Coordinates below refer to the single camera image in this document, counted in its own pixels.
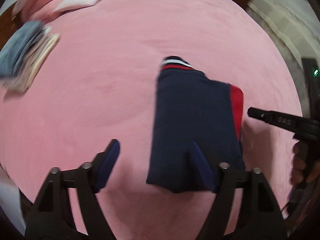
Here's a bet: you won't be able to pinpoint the pink fleece bed blanket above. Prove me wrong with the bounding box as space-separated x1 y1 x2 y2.
0 0 304 238

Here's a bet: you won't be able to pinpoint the folded blue jeans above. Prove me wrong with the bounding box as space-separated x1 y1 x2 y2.
0 21 52 79

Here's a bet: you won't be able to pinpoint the folded cream clothes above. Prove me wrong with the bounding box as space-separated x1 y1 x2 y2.
4 27 60 93

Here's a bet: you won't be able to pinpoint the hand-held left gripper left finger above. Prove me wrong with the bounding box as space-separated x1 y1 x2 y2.
25 139 121 240

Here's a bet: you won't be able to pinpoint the pink pillow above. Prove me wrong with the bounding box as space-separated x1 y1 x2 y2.
12 0 85 24

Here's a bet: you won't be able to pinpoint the navy and red varsity jacket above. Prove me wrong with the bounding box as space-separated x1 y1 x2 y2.
146 56 246 194

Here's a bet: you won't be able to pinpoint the wooden headboard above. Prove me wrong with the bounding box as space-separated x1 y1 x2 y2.
0 7 23 45

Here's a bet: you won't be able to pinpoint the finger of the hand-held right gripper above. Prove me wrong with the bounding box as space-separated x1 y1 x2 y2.
247 107 302 133

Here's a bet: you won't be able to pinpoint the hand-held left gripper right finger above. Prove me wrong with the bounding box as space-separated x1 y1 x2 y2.
191 141 288 240

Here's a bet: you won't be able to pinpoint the person's right hand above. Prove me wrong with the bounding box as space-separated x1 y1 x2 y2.
290 142 320 184

